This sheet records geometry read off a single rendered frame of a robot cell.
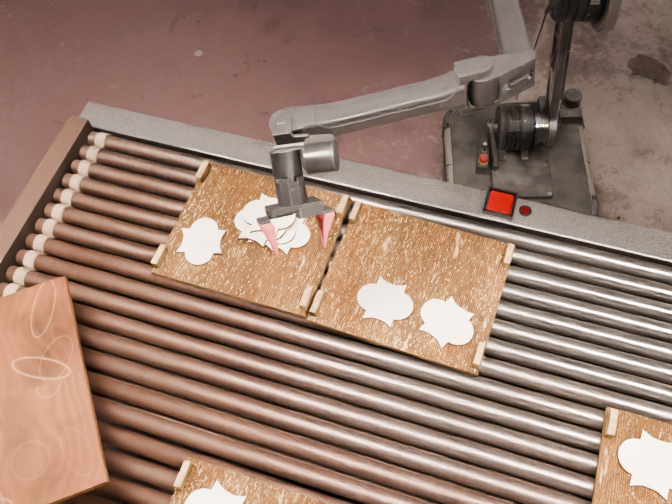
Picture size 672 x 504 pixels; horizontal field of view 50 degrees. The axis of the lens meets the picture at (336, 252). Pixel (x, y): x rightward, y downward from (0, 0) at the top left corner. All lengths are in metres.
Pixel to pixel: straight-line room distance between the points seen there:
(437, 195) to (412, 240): 0.16
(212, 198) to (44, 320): 0.51
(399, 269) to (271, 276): 0.31
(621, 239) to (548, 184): 0.90
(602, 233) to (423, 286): 0.47
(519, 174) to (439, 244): 1.03
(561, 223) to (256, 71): 1.96
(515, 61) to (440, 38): 2.17
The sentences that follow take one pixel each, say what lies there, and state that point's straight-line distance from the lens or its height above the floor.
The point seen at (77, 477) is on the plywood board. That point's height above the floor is 1.04.
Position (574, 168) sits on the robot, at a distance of 2.85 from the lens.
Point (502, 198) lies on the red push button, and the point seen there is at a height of 0.93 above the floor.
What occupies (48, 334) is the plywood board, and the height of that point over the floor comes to 1.04.
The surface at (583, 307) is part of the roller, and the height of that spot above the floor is 0.92.
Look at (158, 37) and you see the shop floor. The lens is 3.75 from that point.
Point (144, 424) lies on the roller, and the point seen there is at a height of 0.92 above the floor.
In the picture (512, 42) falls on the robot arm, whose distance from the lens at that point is 1.45.
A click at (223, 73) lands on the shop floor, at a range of 3.50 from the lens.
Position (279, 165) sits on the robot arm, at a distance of 1.35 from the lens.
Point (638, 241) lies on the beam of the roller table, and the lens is 1.91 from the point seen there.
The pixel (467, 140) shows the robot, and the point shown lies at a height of 0.24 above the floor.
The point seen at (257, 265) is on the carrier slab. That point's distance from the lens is 1.78.
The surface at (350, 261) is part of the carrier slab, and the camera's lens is 1.76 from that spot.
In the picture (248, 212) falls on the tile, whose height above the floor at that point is 0.97.
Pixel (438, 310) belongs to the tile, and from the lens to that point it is 1.70.
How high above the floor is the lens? 2.48
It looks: 61 degrees down
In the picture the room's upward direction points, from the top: 7 degrees counter-clockwise
